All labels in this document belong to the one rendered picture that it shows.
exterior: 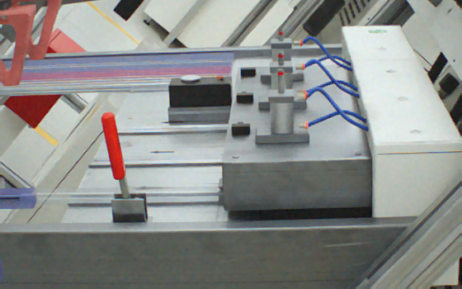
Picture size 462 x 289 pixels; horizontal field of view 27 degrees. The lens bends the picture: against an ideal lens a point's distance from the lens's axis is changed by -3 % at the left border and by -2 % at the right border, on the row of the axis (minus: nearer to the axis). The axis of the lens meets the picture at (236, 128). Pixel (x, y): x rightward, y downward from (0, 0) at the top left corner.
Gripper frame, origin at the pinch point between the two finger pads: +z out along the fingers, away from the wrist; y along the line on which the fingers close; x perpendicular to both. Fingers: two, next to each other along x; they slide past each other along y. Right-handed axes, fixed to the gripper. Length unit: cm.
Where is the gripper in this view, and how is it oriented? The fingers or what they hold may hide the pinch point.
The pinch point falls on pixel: (24, 63)
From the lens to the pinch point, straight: 94.2
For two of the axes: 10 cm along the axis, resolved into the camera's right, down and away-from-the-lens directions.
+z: 0.8, 9.5, 3.1
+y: 0.6, -3.1, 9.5
